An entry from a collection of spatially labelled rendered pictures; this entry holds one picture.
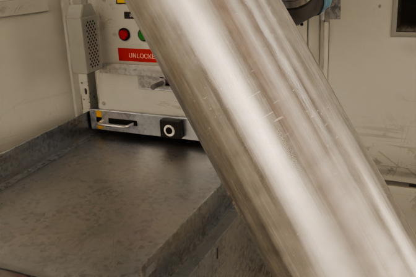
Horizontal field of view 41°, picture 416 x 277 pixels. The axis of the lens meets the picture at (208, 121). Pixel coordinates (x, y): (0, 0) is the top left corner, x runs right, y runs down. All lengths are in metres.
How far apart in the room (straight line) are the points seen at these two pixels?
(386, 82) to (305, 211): 0.94
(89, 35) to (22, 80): 0.27
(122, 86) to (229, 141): 1.16
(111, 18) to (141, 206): 0.56
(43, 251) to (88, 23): 0.63
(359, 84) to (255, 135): 0.95
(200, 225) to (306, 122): 0.66
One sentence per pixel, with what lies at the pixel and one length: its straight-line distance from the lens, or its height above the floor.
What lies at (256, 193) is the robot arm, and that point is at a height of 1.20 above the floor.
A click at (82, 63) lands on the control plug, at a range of 1.46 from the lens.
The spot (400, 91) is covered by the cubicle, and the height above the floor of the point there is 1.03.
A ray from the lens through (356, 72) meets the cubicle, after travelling 1.32.
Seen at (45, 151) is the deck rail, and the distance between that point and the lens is 1.50.
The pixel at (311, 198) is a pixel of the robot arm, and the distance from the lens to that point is 0.39.
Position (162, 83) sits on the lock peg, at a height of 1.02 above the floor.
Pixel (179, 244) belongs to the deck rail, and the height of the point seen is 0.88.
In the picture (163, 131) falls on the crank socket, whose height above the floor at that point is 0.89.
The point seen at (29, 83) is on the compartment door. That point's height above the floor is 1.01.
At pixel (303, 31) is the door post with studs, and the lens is 1.34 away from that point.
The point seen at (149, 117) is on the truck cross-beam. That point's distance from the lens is 1.52.
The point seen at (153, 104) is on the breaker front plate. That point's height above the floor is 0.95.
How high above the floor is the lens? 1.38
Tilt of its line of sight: 18 degrees down
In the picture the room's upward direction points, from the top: 3 degrees counter-clockwise
